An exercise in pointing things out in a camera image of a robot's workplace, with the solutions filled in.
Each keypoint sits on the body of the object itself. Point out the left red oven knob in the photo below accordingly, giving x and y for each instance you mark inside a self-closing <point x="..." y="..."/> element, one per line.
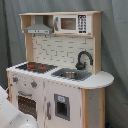
<point x="15" y="79"/>

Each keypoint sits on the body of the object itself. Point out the toy microwave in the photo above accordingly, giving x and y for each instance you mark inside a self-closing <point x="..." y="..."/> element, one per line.
<point x="74" y="24"/>

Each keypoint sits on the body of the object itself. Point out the grey toy sink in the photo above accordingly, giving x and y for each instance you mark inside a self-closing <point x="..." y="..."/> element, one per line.
<point x="72" y="74"/>

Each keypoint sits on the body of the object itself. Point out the wooden toy kitchen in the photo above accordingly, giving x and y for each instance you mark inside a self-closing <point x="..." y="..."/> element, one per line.
<point x="61" y="50"/>

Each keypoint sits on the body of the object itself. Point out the white cabinet door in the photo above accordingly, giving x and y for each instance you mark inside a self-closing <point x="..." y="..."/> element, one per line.
<point x="63" y="105"/>

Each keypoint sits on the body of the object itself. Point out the black toy faucet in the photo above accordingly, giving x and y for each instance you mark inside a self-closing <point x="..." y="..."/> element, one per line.
<point x="82" y="57"/>

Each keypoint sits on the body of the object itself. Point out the white oven door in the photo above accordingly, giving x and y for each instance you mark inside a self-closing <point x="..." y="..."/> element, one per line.
<point x="29" y="100"/>

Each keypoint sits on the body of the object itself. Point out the grey range hood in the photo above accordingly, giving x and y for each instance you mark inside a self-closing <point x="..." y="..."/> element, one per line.
<point x="39" y="27"/>

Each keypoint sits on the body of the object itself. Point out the black toy stovetop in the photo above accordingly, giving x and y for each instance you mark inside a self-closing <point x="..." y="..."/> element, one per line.
<point x="36" y="67"/>

